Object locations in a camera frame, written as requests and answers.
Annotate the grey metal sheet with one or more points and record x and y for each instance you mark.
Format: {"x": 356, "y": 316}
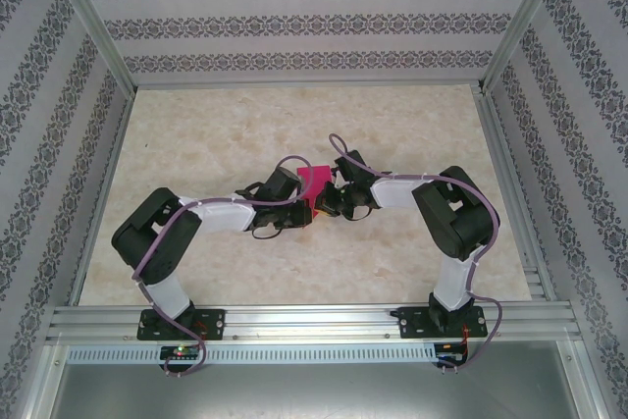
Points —
{"x": 314, "y": 392}

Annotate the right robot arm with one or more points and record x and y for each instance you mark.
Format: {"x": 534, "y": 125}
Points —
{"x": 456, "y": 223}

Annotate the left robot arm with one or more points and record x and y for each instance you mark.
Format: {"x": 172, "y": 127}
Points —
{"x": 162, "y": 252}

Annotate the aluminium side rail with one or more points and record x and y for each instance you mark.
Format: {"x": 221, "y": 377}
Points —
{"x": 110, "y": 169}
{"x": 510, "y": 178}

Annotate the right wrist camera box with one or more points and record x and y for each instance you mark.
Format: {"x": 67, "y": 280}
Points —
{"x": 338, "y": 176}

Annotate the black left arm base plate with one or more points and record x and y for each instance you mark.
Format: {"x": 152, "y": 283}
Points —
{"x": 216, "y": 323}

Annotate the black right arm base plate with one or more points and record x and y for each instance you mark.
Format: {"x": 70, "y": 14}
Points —
{"x": 414, "y": 323}

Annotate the pink square paper sheet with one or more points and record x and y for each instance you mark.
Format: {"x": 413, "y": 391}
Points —
{"x": 314, "y": 176}

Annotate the aluminium frame post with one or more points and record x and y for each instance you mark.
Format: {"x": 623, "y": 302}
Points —
{"x": 88, "y": 16}
{"x": 525, "y": 16}

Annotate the aluminium mounting rail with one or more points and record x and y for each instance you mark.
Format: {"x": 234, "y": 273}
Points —
{"x": 314, "y": 321}

